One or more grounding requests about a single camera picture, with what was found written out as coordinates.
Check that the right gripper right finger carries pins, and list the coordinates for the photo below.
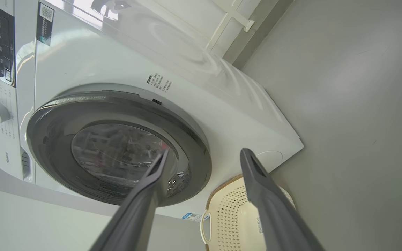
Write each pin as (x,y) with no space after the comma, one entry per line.
(274,216)

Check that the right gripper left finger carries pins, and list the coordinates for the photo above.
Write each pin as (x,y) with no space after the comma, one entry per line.
(134,216)

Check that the glass washing machine door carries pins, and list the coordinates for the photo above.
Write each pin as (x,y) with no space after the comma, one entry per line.
(58,139)

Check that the cream perforated laundry basket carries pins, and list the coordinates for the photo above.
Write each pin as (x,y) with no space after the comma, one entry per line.
(232,223)

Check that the white front-load washing machine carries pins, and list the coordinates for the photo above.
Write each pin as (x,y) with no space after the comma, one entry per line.
(92,62)

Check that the blue energy label sticker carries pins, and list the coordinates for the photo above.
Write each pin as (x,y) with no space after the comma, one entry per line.
(191,217)

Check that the round white filter cover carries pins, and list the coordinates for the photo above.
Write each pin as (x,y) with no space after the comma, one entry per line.
(272,158)

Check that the black strip QR sticker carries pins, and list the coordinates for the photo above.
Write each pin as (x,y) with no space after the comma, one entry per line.
(45,24)

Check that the white metal railing frame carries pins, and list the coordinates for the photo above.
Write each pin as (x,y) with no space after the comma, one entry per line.
(230,15)

